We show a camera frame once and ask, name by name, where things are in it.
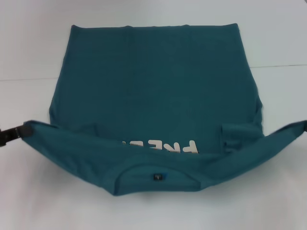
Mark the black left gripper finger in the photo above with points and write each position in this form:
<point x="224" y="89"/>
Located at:
<point x="16" y="131"/>

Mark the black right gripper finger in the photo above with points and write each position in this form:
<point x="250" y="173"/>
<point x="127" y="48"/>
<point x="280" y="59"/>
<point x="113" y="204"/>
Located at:
<point x="305" y="129"/>

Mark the teal shirt with FREE print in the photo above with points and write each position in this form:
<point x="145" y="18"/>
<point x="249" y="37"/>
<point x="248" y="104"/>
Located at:
<point x="153" y="79"/>

